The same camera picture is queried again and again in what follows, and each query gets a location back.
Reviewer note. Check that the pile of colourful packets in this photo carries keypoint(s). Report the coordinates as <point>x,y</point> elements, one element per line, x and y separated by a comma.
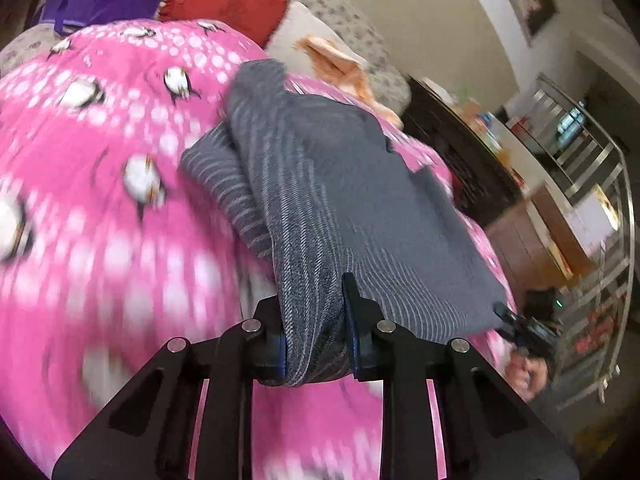
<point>485,120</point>

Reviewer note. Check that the brown wooden cabinet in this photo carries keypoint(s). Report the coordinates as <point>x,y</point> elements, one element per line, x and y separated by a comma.
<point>530,245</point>

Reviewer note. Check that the person's right hand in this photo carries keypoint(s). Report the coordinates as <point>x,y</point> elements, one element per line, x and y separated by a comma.
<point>530,377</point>

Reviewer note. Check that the floral bed cover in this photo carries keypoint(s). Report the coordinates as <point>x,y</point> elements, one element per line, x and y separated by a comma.
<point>345,15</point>

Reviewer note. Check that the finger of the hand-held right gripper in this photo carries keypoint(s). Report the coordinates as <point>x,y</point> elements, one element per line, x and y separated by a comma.
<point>511,321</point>

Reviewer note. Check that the metal rack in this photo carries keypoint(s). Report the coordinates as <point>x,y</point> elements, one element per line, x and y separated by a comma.
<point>617,200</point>

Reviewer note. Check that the grey striped garment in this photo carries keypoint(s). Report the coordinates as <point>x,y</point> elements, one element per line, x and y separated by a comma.
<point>350,185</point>

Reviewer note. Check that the dark wooden cabinet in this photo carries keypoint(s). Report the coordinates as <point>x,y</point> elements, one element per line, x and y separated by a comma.
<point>465,165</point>

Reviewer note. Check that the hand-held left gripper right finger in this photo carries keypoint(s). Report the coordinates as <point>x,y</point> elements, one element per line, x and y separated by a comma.
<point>357,345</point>

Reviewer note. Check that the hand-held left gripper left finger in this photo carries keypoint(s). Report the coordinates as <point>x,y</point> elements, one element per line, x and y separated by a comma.
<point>272,355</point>

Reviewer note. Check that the pink penguin printed blanket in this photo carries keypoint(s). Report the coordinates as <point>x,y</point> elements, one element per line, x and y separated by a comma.
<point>100,210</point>

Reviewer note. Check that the white and orange pillow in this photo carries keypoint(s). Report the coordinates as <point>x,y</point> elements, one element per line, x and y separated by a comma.
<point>300,30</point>

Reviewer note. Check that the red cushion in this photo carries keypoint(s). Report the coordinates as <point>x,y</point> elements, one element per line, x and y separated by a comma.
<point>225,7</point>

